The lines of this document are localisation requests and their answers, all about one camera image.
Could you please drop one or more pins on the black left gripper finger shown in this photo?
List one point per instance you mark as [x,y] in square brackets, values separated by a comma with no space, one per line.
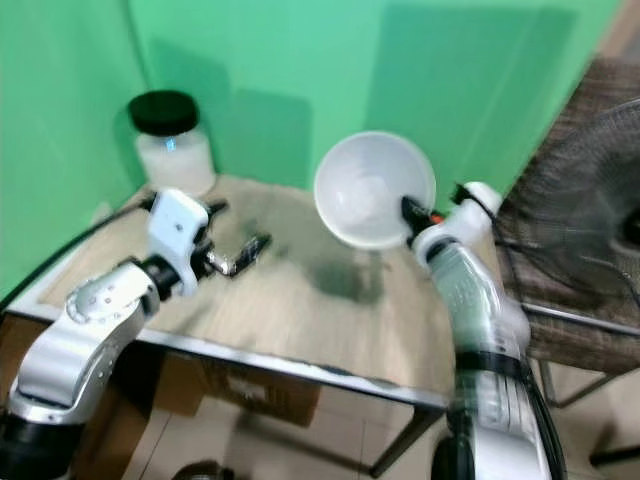
[248,250]

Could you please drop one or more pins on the white plastic bowl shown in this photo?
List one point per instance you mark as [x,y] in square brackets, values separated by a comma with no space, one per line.
[368,188]

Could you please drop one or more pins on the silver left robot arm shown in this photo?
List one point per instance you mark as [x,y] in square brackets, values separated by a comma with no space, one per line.
[75,335]

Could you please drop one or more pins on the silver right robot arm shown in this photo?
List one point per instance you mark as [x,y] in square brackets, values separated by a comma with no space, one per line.
[485,320]

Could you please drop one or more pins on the glass jar with black lid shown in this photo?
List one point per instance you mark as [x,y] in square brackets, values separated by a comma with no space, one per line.
[175,155]

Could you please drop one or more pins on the small brown cardboard box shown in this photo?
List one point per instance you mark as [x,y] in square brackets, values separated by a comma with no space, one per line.
[260,388]

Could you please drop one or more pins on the black standing fan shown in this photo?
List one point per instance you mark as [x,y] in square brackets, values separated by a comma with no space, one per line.
[575,205]

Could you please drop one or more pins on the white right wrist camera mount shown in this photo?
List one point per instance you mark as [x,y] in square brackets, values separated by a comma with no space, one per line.
[472,203]

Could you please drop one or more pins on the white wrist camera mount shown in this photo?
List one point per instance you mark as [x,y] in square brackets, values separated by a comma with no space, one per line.
[472,203]
[178,228]

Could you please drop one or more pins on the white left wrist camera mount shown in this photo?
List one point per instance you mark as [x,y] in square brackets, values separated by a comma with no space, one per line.
[178,228]

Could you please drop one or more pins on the wooden table with metal frame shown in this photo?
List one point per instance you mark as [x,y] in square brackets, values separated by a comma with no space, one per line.
[340,315]

